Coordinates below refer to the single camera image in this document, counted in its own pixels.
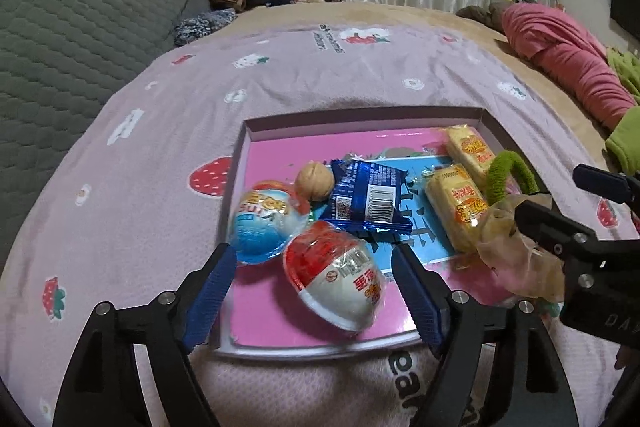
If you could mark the brown cloth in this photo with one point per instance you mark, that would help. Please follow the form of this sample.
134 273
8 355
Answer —
480 14

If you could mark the beige mesh hair scrunchie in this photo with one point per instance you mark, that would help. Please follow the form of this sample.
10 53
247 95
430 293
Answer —
515 257

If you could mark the black television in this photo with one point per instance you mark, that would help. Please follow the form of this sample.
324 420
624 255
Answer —
627 7

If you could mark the blue snack packet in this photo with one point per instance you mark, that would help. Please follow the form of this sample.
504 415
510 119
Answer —
365 197

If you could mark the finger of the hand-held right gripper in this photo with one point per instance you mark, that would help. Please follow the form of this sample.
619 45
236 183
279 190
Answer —
550 227
600 179

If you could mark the green blanket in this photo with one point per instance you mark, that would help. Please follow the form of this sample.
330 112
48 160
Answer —
625 142

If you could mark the walnut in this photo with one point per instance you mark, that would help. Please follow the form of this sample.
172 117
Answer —
314 180

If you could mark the shallow dark cardboard box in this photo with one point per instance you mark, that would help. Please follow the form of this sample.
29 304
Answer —
235 187

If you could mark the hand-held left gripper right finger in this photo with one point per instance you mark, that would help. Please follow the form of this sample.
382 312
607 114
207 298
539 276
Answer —
417 297

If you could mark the pink quilt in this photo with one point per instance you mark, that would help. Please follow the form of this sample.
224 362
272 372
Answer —
565 52

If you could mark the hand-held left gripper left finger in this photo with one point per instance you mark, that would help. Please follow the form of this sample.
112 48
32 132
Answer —
210 297

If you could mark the person's right hand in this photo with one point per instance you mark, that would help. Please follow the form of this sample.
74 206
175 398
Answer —
624 357

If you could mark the red and white toy egg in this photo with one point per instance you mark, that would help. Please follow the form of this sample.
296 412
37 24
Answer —
335 282

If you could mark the grey quilted headboard cover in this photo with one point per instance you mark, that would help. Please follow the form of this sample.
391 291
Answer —
75 57

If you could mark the dark blue patterned cloth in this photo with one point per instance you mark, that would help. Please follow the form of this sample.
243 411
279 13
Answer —
205 27

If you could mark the blue toy egg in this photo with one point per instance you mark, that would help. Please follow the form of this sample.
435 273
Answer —
265 227

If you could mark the yellow cake packet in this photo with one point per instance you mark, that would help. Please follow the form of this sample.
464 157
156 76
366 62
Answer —
472 149
457 207

